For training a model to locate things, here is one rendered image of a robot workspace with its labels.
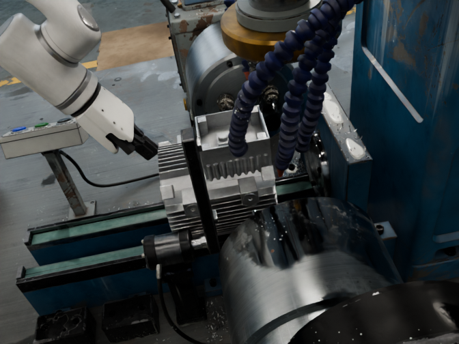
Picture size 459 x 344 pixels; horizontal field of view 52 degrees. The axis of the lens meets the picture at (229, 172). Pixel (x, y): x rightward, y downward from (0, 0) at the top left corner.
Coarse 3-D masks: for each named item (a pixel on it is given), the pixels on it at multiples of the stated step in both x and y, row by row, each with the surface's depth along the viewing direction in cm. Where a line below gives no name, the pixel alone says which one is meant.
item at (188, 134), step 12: (180, 132) 66; (192, 132) 65; (192, 144) 65; (192, 156) 66; (192, 168) 68; (192, 180) 69; (204, 180) 70; (204, 192) 71; (204, 204) 73; (204, 216) 75; (216, 216) 76; (204, 228) 77; (216, 228) 81; (204, 240) 80; (216, 240) 79; (216, 252) 81
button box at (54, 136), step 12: (72, 120) 104; (12, 132) 102; (24, 132) 101; (36, 132) 101; (48, 132) 101; (60, 132) 101; (72, 132) 102; (84, 132) 106; (12, 144) 101; (24, 144) 101; (36, 144) 102; (48, 144) 102; (60, 144) 102; (72, 144) 102; (12, 156) 102
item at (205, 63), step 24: (216, 24) 109; (192, 48) 110; (216, 48) 101; (192, 72) 106; (216, 72) 99; (240, 72) 99; (288, 72) 102; (192, 96) 103; (216, 96) 102; (264, 96) 102; (264, 120) 108
